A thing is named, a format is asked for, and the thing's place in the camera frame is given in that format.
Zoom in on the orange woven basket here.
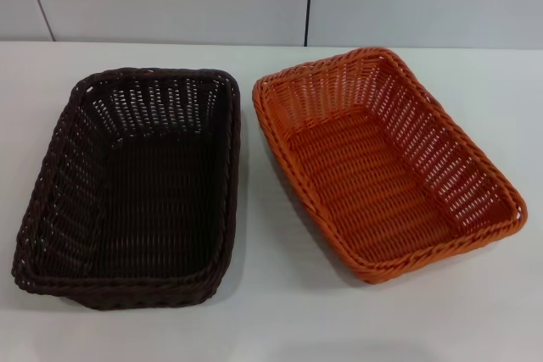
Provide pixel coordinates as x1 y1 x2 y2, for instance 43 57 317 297
251 46 529 285

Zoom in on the dark brown woven basket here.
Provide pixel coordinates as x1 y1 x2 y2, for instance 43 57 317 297
10 65 244 302

